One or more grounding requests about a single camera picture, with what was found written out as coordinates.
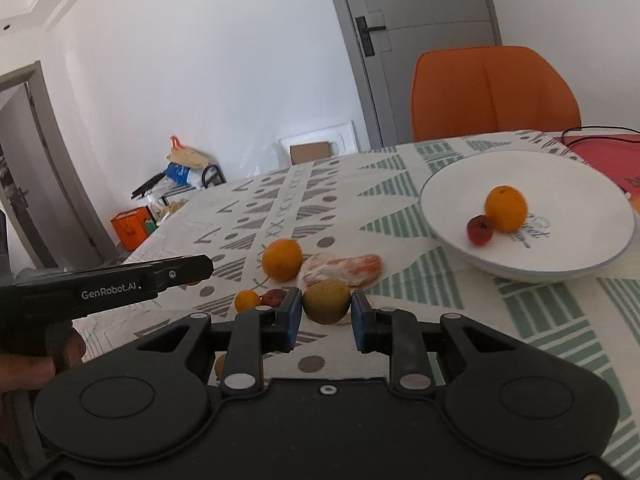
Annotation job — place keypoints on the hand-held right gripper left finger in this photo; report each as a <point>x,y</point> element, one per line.
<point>294,322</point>

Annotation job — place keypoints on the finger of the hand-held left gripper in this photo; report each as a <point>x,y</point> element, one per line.
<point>185,269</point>

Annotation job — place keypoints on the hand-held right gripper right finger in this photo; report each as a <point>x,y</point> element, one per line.
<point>357,322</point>

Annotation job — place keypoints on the dark red plum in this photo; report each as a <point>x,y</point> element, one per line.
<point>272,297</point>

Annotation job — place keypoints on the green-brown pear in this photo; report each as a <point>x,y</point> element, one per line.
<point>326,302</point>

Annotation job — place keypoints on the small orange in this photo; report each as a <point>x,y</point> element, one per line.
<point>246,301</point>

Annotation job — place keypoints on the peeled orange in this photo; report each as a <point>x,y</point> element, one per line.
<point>345,270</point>

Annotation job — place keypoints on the white plate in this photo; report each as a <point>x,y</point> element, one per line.
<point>550,185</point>

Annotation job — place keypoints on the person's left hand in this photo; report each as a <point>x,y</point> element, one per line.
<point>25,372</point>

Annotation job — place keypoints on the orange box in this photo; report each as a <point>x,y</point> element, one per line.
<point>131,230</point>

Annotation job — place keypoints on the black folded umbrella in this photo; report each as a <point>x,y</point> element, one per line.
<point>147,186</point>

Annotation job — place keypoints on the blue and white bag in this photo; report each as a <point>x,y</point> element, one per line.
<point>180,174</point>

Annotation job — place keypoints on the brown paper bag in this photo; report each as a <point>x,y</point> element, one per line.
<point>187,155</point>

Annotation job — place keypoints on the patterned tablecloth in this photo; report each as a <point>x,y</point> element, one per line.
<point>350,175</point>

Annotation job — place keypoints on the small red plum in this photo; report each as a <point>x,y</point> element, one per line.
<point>480,230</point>

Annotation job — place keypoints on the cardboard box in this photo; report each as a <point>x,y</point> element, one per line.
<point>310,153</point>

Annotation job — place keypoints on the white foam board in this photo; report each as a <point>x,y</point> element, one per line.
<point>342,137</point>

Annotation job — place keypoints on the orange chair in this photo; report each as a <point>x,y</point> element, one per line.
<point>495,95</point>

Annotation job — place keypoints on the red printed cloth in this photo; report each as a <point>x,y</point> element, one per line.
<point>610,160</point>

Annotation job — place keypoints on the grey door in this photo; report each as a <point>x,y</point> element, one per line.
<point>425,5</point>

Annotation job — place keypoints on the grey doorway frame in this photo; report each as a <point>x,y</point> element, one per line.
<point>67,170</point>

